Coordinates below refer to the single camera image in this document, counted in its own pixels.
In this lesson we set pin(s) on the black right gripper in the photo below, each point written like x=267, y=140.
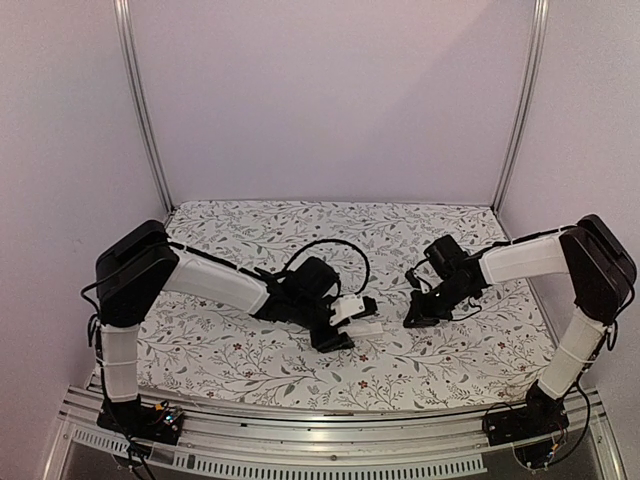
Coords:
x=420, y=314

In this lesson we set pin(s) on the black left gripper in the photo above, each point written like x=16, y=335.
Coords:
x=331, y=341

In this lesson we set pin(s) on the white remote control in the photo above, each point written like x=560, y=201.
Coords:
x=356, y=331

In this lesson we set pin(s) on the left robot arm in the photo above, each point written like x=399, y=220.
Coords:
x=132, y=273

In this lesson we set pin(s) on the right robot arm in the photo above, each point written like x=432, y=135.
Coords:
x=582, y=275

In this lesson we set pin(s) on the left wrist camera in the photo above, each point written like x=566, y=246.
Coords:
x=351, y=307

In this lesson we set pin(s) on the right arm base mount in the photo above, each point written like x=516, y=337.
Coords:
x=540, y=415

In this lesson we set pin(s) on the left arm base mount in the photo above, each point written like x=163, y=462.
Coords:
x=161, y=423

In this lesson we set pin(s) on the right aluminium corner post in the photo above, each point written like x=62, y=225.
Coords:
x=527, y=90

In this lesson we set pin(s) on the aluminium corner post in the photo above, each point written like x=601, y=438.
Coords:
x=133, y=73
x=527, y=90

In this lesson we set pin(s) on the left aluminium corner post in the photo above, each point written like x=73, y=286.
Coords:
x=133, y=73

